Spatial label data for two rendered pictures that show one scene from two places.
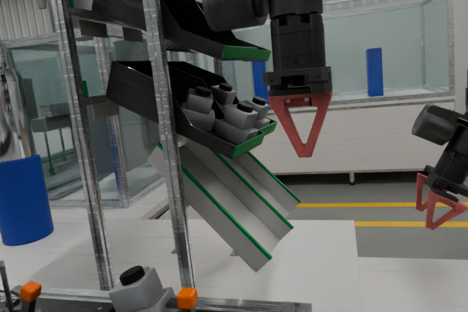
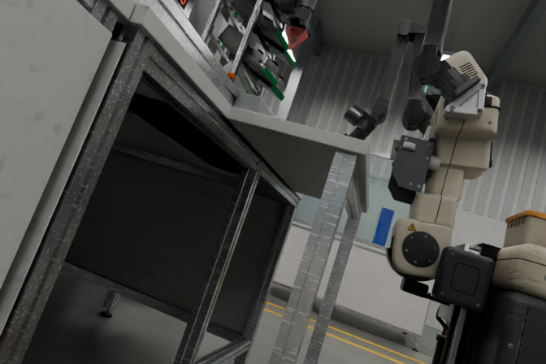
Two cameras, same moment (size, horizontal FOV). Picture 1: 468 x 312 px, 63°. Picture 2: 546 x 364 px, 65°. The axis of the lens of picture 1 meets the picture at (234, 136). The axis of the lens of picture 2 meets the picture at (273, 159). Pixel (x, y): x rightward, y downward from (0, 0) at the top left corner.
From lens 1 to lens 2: 1.16 m
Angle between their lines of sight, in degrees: 19
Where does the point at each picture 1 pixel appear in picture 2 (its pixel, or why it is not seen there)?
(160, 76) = (249, 30)
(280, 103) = (289, 28)
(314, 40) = (306, 14)
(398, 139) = (379, 288)
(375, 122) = (365, 264)
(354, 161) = not seen: hidden behind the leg
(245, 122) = (272, 67)
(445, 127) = (357, 114)
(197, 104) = (255, 54)
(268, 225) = not seen: hidden behind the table
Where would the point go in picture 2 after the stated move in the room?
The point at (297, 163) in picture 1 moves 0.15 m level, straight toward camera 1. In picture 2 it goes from (283, 274) to (282, 275)
